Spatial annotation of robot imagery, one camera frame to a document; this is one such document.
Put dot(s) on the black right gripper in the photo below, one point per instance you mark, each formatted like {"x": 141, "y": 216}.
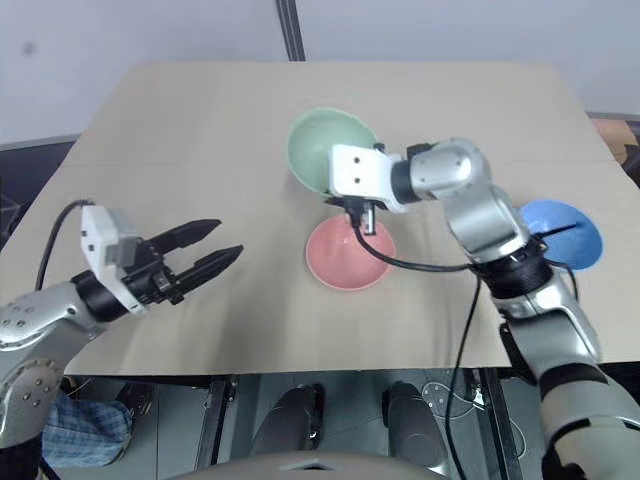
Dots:
{"x": 356, "y": 207}

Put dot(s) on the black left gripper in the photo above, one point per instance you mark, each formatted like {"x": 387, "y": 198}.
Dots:
{"x": 150, "y": 280}

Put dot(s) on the green bowl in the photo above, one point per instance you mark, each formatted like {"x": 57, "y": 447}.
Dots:
{"x": 310, "y": 145}

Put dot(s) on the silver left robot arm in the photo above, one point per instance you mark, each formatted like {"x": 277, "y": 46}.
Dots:
{"x": 30, "y": 320}

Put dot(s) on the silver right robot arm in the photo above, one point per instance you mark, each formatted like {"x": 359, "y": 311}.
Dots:
{"x": 480, "y": 200}

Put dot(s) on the pink bowl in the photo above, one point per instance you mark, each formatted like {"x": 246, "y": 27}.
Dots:
{"x": 340, "y": 262}

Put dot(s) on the blue bowl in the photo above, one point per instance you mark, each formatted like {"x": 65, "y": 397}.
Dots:
{"x": 575, "y": 247}

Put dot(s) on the metal table leg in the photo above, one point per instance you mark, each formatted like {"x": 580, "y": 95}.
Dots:
{"x": 215, "y": 420}
{"x": 500, "y": 425}

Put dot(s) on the dark rounded shape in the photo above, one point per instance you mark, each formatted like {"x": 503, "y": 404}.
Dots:
{"x": 412, "y": 425}
{"x": 290, "y": 420}

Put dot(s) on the blue checkered cloth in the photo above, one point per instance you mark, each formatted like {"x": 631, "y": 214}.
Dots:
{"x": 85, "y": 430}

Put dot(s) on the silver robot torso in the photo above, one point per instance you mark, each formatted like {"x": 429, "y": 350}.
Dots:
{"x": 310, "y": 470}

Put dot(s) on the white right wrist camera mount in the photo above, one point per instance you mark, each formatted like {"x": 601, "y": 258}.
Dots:
{"x": 355, "y": 175}

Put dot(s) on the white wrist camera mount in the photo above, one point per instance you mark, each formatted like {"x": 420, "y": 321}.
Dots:
{"x": 99, "y": 250}
{"x": 355, "y": 175}

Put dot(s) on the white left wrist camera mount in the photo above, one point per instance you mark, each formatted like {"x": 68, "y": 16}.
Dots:
{"x": 99, "y": 250}

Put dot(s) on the dark vertical wall post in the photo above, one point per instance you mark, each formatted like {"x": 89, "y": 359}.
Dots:
{"x": 291, "y": 27}

